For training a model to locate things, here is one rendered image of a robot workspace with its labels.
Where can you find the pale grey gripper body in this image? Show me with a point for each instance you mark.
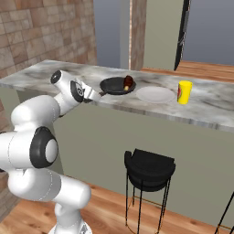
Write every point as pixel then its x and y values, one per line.
pixel 91 93

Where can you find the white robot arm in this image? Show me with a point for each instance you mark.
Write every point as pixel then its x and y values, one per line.
pixel 33 122

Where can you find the black frying pan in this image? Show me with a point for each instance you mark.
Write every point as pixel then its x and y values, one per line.
pixel 113 86

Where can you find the brown steak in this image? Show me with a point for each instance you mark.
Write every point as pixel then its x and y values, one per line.
pixel 128 81

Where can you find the white round plate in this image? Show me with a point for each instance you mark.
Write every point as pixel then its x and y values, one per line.
pixel 155 94

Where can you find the yellow cup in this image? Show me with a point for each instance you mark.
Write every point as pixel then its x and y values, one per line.
pixel 184 93

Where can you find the black bar stool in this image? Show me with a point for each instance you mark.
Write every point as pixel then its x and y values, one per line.
pixel 225 213
pixel 150 170

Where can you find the tall black panel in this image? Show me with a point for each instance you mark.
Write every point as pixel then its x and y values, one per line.
pixel 182 33

